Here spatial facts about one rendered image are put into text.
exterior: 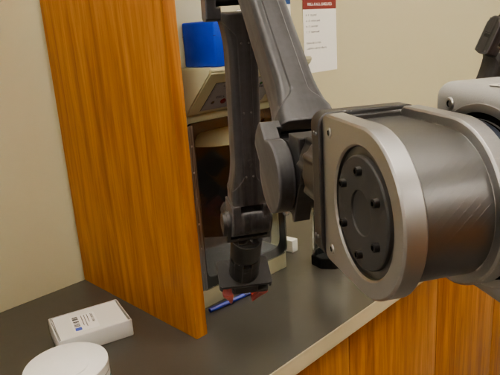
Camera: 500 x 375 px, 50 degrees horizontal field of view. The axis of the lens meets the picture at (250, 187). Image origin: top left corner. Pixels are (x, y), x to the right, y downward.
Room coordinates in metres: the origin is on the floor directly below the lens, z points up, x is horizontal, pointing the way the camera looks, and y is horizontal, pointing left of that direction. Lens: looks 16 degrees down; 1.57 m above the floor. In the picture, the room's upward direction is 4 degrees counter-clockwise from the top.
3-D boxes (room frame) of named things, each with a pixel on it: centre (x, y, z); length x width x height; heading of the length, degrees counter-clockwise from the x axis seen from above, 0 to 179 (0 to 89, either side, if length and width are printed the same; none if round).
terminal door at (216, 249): (1.27, 0.02, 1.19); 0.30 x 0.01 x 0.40; 134
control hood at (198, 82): (1.24, -0.01, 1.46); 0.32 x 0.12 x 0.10; 134
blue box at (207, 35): (1.18, 0.05, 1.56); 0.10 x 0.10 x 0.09; 44
